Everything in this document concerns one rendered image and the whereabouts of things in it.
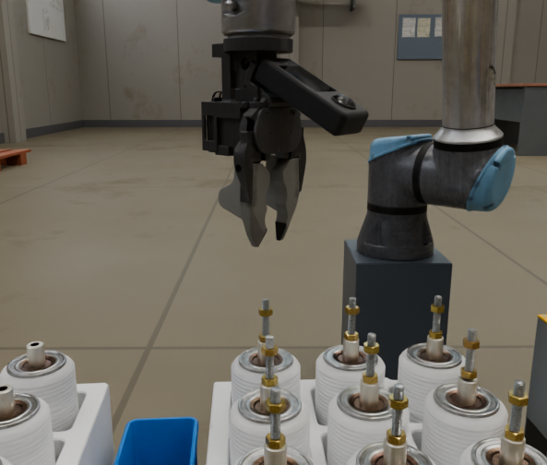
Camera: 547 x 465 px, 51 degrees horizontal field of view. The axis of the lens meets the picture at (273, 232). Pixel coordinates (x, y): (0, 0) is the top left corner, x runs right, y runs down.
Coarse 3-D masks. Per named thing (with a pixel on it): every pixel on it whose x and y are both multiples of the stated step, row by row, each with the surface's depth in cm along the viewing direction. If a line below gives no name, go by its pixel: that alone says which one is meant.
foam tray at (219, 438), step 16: (224, 384) 87; (304, 384) 87; (224, 400) 82; (304, 400) 82; (224, 416) 78; (224, 432) 75; (320, 432) 75; (416, 432) 75; (208, 448) 71; (224, 448) 71; (320, 448) 71; (208, 464) 68; (224, 464) 68; (320, 464) 68
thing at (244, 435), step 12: (240, 420) 65; (300, 420) 65; (240, 432) 65; (252, 432) 64; (264, 432) 63; (288, 432) 64; (300, 432) 65; (240, 444) 65; (252, 444) 64; (288, 444) 64; (300, 444) 65; (240, 456) 65
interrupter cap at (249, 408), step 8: (248, 392) 70; (256, 392) 70; (280, 392) 70; (288, 392) 70; (240, 400) 68; (248, 400) 68; (256, 400) 68; (288, 400) 68; (296, 400) 68; (240, 408) 66; (248, 408) 66; (256, 408) 67; (288, 408) 67; (296, 408) 67; (248, 416) 65; (256, 416) 65; (264, 416) 65; (280, 416) 65; (288, 416) 65; (296, 416) 65
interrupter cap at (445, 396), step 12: (444, 384) 72; (456, 384) 72; (444, 396) 69; (456, 396) 70; (480, 396) 69; (492, 396) 69; (444, 408) 67; (456, 408) 67; (468, 408) 67; (480, 408) 67; (492, 408) 67
